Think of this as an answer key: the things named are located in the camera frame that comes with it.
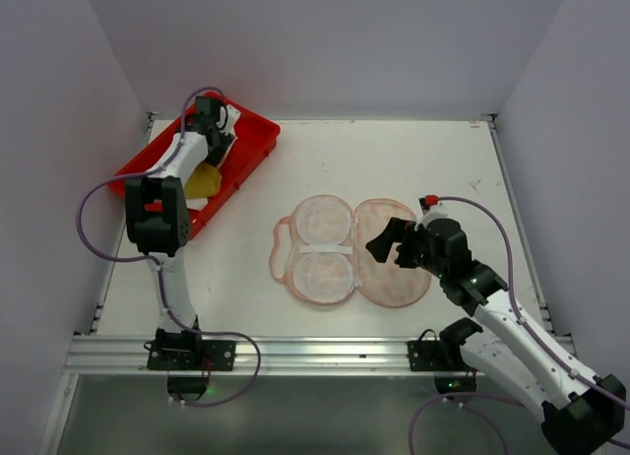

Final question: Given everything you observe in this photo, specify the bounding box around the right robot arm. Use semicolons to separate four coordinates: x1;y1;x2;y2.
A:
365;218;626;454

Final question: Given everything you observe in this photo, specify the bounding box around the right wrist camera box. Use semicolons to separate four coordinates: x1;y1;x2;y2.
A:
418;195;448;228

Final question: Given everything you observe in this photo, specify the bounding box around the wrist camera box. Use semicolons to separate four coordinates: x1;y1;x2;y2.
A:
217;103;241;134
418;195;448;228

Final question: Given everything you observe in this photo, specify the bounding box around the aluminium front rail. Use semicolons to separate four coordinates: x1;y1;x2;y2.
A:
61;334;582;377

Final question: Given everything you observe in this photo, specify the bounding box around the yellow bra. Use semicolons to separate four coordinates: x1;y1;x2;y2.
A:
184;162;222;200

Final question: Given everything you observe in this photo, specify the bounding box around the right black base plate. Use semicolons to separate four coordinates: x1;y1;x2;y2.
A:
407;340;465;372

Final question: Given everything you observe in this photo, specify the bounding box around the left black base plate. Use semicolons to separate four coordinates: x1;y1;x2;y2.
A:
145;329;235;371

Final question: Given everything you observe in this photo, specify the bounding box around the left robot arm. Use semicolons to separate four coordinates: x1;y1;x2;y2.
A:
125;96;240;358

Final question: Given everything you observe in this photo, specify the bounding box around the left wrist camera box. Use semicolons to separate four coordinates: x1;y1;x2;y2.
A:
217;103;241;134

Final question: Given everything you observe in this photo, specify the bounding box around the red plastic tray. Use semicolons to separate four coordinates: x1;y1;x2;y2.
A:
117;97;281;239

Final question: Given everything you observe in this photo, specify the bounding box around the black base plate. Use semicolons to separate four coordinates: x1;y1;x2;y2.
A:
407;340;465;372
145;329;235;371

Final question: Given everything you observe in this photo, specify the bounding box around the floral mesh laundry bag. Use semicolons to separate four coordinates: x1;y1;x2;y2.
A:
269;194;431;308

